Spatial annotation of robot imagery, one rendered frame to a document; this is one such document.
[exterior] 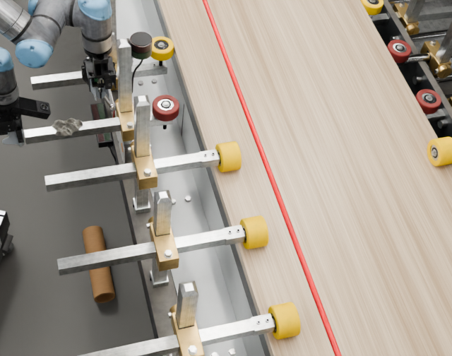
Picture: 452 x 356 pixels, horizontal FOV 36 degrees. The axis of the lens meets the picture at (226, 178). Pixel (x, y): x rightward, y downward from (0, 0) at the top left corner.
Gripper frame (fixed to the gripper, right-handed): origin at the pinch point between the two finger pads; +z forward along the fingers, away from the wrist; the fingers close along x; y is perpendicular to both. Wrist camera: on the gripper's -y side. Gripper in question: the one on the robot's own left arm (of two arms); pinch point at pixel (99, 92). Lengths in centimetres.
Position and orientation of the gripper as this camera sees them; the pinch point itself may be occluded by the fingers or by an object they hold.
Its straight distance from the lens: 195.6
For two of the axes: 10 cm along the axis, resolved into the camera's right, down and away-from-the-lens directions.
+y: 2.6, 8.0, -5.5
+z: -1.0, 5.9, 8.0
